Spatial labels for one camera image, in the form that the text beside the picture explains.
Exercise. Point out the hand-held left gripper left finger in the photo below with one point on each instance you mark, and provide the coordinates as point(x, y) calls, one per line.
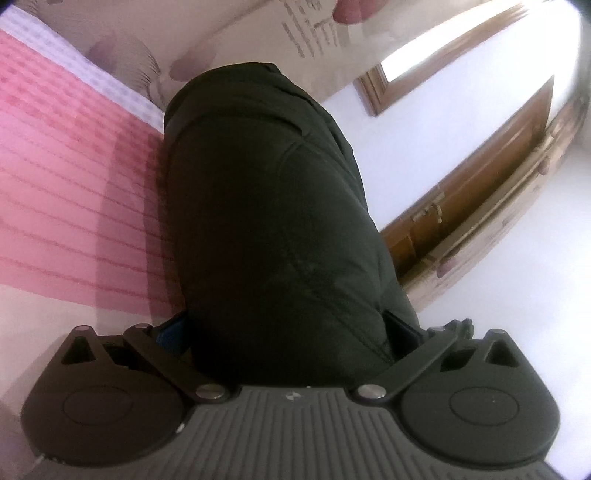
point(170, 336)

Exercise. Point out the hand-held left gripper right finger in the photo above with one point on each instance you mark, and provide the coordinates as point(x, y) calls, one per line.
point(402, 333)

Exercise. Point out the black pants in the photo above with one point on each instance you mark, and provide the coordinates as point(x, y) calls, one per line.
point(272, 221)

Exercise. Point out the metal door latch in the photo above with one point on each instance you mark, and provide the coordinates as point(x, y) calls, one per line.
point(429, 213)

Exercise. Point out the brown wooden door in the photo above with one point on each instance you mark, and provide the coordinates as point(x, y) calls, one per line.
point(489, 221)
point(489, 166)

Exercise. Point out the pink striped blanket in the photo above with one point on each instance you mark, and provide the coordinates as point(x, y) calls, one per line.
point(74, 175)

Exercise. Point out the cream floral curtain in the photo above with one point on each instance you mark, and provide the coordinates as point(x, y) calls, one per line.
point(240, 32)

